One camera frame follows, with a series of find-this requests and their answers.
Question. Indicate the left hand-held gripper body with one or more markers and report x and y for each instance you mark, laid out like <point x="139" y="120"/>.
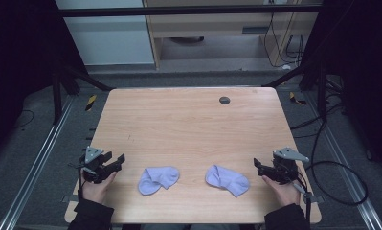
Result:
<point x="94" y="166"/>

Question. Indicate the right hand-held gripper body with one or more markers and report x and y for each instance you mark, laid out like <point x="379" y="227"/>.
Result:
<point x="284" y="167"/>

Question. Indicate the person's left hand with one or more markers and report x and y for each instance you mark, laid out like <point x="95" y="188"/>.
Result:
<point x="97" y="190"/>

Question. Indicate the person's right hand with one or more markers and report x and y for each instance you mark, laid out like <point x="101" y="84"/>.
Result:
<point x="284" y="193"/>

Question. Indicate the light purple sock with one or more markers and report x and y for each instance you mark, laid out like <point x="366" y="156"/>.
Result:
<point x="227" y="180"/>
<point x="156" y="180"/>

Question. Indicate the yellow black hazard tape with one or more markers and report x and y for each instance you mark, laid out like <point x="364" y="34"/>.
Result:
<point x="296" y="99"/>
<point x="90" y="102"/>

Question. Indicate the black metal stand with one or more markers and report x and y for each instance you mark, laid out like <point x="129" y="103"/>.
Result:
<point x="56" y="96"/>
<point x="321" y="92"/>

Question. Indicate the white cabinet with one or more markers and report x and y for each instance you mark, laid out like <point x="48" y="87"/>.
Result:
<point x="108" y="41"/>

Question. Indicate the light wooden desk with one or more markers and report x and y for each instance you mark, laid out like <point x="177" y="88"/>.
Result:
<point x="211" y="25"/>

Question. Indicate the metal floor rail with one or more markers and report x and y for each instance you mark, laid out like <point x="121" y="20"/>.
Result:
<point x="35" y="166"/>
<point x="348" y="179"/>

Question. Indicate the black horizontal frame bar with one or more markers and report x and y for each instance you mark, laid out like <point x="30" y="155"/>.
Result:
<point x="179" y="11"/>

